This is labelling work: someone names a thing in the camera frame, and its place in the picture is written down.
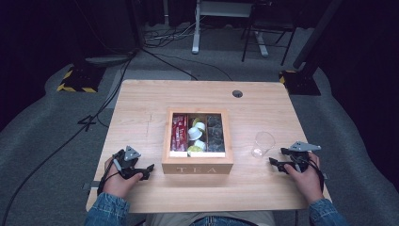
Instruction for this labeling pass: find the dark tea packets bundle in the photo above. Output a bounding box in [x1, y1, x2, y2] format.
[206, 114, 226, 153]

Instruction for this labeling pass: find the person's right hand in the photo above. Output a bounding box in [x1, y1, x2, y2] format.
[283, 152, 325, 205]

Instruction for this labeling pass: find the right hand-held gripper cable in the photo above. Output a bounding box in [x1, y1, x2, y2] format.
[300, 155, 326, 193]

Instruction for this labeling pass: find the person's left hand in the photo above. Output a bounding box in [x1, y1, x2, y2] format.
[102, 156, 144, 199]

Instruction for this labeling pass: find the bundle of floor cables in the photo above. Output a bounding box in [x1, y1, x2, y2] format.
[141, 22, 233, 82]

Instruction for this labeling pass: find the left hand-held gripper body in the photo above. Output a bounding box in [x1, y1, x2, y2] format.
[112, 145, 144, 181]

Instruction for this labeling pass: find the long black floor cable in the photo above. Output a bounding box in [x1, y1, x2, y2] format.
[0, 51, 137, 220]

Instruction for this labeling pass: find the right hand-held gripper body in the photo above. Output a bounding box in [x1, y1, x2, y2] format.
[288, 140, 323, 173]

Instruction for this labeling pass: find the left hand-held gripper cable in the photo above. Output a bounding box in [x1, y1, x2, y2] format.
[96, 153, 124, 196]

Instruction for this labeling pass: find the red tea packets bundle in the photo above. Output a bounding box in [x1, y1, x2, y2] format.
[170, 113, 189, 153]

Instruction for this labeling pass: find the wooden tea box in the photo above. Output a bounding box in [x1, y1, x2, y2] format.
[161, 107, 234, 176]

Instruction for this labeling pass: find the black stand with striped base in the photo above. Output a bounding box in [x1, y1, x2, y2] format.
[56, 0, 106, 94]

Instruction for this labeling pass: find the black slanted stand striped base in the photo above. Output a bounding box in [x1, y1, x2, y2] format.
[279, 0, 344, 97]

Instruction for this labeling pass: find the black metal chair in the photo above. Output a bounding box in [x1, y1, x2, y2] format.
[240, 0, 298, 67]

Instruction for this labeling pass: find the hand-held gripper cable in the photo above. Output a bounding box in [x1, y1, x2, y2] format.
[300, 155, 326, 193]
[96, 153, 124, 196]

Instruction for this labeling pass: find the clear plastic cup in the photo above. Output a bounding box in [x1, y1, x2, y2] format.
[250, 131, 277, 159]

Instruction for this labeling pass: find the person's torso and lap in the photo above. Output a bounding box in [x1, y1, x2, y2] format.
[144, 210, 278, 226]

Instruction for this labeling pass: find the white desk frame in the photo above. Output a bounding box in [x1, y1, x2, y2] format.
[191, 0, 270, 58]

